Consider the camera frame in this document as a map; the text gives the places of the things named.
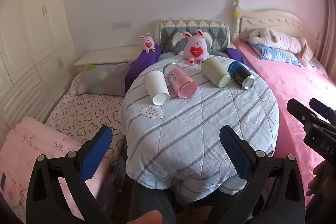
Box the large pink bunny plush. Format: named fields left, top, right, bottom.
left=183, top=28, right=209, bottom=65

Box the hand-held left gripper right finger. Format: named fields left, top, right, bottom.
left=210, top=125, right=306, bottom=224

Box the white paper cup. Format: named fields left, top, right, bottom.
left=143, top=70, right=171, bottom=106

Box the white dog plush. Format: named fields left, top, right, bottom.
left=246, top=27, right=314, bottom=61

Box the person's right hand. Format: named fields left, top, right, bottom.
left=306, top=160, right=336, bottom=197

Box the cream bed headboard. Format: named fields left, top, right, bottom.
left=232, top=0, right=324, bottom=57

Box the pink transparent cup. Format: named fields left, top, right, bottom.
left=162, top=62, right=198, bottom=99

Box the blue black can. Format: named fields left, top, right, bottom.
left=227, top=60, right=255, bottom=90

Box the white striped blanket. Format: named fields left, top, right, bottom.
left=118, top=54, right=279, bottom=205

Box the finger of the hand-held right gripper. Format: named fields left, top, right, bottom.
left=309, top=98, right=336, bottom=123
left=287, top=98, right=326, bottom=126

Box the heart print bed sheet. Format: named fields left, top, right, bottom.
left=46, top=74, right=127, bottom=142

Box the light blue pillow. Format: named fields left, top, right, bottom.
left=253, top=44, right=301, bottom=66

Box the pink folded blanket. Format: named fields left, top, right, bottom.
left=0, top=116, right=112, bottom=224

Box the pale green cup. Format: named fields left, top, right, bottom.
left=201, top=56, right=231, bottom=88

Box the pink fleece bed cover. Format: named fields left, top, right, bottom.
left=233, top=40, right=336, bottom=212

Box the person's left hand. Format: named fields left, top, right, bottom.
left=130, top=209, right=164, bottom=224

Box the white low headboard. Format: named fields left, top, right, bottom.
left=74, top=44, right=144, bottom=66

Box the grey flower pillow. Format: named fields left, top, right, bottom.
left=76, top=62, right=132, bottom=96

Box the purple pillow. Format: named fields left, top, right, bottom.
left=124, top=44, right=164, bottom=92
left=225, top=48, right=246, bottom=65

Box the diamond pattern quilted cover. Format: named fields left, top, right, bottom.
left=159, top=19, right=230, bottom=49

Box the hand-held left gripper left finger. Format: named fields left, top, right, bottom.
left=25, top=126, right=113, bottom=224

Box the small pink bunny plush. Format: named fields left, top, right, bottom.
left=140, top=32, right=156, bottom=53

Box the white wardrobe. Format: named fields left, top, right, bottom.
left=0, top=0, right=78, bottom=133

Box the person's grey trouser leg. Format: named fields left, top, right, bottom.
left=128, top=181, right=179, bottom=224

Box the white wall socket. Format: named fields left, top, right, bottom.
left=112, top=21, right=131, bottom=29

